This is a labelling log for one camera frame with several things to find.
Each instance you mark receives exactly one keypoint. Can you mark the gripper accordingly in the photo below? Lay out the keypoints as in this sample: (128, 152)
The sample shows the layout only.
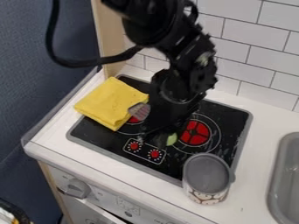
(171, 105)

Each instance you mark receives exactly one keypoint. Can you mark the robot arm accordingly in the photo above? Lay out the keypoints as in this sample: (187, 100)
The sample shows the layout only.
(163, 26)

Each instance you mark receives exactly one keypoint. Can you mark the yellow cloth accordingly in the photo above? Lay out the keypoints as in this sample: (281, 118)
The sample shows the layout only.
(106, 100)

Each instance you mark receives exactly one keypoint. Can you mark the can with grey lid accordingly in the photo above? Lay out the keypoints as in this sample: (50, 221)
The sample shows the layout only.
(205, 175)

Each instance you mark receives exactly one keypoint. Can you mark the toy stove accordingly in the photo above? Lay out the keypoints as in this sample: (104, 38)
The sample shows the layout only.
(224, 125)

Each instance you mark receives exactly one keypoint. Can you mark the toy sink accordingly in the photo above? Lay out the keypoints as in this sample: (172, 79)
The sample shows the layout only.
(286, 180)

